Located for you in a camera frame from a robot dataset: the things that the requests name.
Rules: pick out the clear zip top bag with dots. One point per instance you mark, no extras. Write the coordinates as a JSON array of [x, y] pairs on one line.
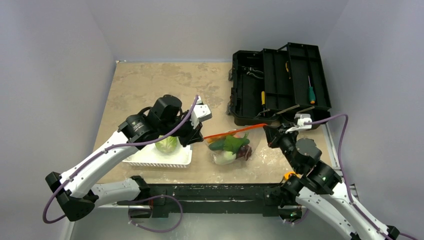
[[256, 133]]

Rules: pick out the green handled screwdriver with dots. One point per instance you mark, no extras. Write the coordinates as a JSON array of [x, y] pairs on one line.
[[311, 93]]

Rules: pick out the green cabbage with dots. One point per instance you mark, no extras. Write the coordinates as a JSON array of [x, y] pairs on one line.
[[168, 145]]

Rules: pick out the purple grape bunch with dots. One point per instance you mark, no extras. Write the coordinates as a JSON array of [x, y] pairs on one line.
[[244, 153]]

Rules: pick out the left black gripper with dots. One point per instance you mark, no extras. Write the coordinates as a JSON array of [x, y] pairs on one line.
[[192, 135]]

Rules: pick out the black pliers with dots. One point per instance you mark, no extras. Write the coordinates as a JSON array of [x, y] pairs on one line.
[[253, 72]]

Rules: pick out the white radish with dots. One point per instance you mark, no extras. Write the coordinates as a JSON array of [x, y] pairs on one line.
[[232, 144]]

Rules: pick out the black open toolbox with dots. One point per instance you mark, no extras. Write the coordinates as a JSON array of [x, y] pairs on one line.
[[284, 97]]

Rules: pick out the black base frame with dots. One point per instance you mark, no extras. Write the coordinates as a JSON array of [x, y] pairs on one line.
[[158, 200]]

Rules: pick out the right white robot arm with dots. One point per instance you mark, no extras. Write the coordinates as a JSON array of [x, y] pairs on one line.
[[318, 187]]

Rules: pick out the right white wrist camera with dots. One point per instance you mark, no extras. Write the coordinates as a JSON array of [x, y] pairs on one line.
[[302, 122]]

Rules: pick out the white plastic basket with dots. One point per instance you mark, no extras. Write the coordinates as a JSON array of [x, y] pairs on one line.
[[150, 156]]

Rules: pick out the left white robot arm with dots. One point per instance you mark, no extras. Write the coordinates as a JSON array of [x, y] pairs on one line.
[[78, 191]]

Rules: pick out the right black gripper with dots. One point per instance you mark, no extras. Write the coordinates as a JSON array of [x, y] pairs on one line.
[[275, 133]]

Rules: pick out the green cucumber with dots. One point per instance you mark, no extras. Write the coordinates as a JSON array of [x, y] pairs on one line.
[[217, 145]]

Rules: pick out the yellow handled screwdriver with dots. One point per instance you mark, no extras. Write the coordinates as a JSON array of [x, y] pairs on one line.
[[263, 100]]

